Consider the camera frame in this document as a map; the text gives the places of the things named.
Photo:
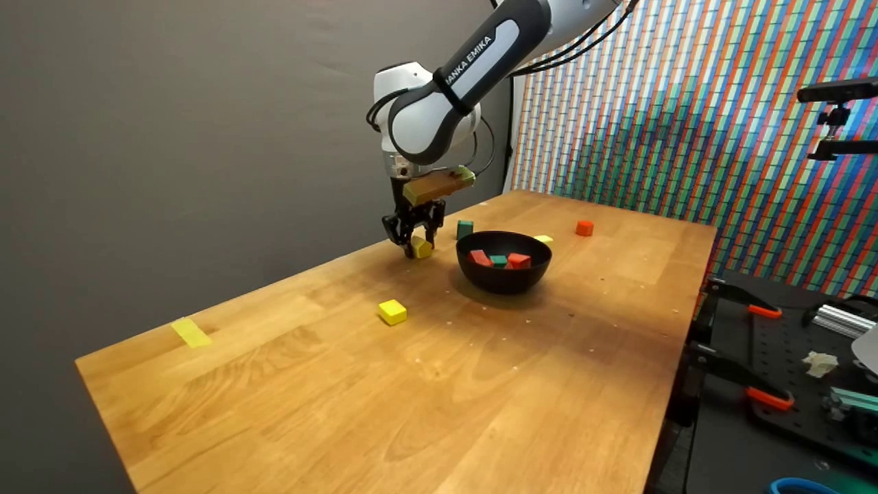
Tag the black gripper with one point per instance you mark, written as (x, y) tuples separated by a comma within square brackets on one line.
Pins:
[(411, 207)]

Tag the green block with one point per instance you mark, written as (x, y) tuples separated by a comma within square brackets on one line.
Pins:
[(499, 261), (464, 228)]

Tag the red triangular prism block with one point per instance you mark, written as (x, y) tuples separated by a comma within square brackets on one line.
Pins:
[(480, 257)]

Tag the yellow cube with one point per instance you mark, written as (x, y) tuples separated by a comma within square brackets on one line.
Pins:
[(394, 310)]

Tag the orange hexagonal block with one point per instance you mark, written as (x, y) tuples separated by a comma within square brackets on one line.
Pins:
[(520, 261)]

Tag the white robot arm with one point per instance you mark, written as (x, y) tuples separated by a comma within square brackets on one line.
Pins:
[(417, 111)]

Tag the black bowl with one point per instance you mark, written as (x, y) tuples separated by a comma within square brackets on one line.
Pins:
[(502, 243)]

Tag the yellow tape strip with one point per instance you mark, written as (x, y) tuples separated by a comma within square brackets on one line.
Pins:
[(189, 332)]

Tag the black pegboard tool tray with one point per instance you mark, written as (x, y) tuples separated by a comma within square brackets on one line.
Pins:
[(823, 354)]

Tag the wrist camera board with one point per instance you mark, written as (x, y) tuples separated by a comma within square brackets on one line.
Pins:
[(436, 185)]

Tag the orange handled clamp upper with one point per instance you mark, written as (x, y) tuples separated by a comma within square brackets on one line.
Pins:
[(743, 298)]

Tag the orange handled clamp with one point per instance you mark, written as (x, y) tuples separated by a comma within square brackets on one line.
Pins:
[(743, 298), (756, 387)]

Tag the orange handled clamp lower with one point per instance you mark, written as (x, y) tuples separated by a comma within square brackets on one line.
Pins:
[(756, 387)]

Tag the black camera stand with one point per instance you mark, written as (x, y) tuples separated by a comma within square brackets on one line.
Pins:
[(834, 115)]

